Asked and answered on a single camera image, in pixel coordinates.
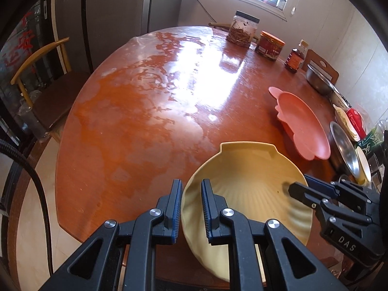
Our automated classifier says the black cable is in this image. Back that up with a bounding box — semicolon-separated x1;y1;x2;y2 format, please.
0;138;55;277

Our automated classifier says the steel bowl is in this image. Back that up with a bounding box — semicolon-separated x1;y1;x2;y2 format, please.
306;64;336;96

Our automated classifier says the small white bowl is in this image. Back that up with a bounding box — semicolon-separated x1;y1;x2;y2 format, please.
329;91;351;112

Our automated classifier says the white dish with food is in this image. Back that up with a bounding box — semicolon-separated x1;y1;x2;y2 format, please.
333;105;360;143

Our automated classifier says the red lidded jar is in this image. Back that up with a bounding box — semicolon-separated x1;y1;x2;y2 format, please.
255;31;285;61

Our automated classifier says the grey refrigerator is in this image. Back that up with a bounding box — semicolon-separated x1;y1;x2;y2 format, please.
52;0;181;73

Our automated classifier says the clear jar black lid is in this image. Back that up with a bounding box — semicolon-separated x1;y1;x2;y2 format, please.
226;11;260;48

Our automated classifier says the far wooden chair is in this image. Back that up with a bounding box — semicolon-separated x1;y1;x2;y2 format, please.
209;22;230;32

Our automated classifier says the wooden chair with dark seat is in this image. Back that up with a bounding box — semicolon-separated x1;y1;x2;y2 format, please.
10;37;90;143

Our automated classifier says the yellow rimmed white bowl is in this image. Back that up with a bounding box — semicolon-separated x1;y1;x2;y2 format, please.
355;146;372;186

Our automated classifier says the wooden chair back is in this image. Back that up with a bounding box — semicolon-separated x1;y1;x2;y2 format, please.
301;49;339;85

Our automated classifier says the pink flower-shaped plate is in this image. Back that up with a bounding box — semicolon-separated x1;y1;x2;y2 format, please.
268;87;331;160

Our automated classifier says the green drink bottle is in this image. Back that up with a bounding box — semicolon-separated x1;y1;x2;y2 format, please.
356;119;387;156

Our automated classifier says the yellow shell-shaped plate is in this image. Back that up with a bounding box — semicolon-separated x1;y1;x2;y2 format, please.
181;141;312;281

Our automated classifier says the red packet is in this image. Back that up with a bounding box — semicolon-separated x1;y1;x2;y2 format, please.
346;108;366;140

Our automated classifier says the brown sauce bottle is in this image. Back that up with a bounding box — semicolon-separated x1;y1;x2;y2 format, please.
284;40;308;74

